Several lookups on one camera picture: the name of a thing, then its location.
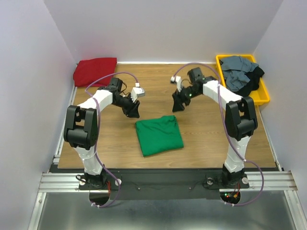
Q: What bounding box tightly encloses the grey blue t shirt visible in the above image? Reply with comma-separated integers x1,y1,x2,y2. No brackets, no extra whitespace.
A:
219,56,259,92

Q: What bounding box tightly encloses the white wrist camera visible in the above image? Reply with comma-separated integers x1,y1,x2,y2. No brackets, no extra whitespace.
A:
170,76,182,92
130,82,145,102

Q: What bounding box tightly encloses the black t shirt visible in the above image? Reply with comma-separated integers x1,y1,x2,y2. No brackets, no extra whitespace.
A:
226,67,264,97

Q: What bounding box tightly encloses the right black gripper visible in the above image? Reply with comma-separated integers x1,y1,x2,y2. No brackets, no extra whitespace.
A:
172,84,201,112

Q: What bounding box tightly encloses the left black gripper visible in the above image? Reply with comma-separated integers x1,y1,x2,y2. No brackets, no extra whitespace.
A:
113,93,140,118

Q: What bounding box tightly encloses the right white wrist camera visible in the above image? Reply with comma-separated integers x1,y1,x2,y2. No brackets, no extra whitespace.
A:
170,76,182,92

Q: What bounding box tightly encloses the aluminium frame rail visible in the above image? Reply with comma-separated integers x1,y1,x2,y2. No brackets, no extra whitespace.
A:
39,171,297,193

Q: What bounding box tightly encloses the folded red t shirt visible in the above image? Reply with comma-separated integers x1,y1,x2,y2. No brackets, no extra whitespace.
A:
73,57,117,87

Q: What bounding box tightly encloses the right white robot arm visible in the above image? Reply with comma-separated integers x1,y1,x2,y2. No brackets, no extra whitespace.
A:
170,68,258,187

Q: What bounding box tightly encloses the yellow plastic bin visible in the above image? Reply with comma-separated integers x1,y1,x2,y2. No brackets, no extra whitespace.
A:
215,54,270,106

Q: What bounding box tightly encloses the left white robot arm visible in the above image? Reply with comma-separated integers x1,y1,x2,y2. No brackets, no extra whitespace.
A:
63,78,145,189

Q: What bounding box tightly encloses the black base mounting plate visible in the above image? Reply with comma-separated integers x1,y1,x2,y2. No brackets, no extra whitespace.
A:
76,169,249,201

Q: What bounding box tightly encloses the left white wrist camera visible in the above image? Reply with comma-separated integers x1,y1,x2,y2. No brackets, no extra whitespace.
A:
130,82,145,102

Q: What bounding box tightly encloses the green t shirt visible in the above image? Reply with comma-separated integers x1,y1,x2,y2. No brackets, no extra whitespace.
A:
135,115,184,157

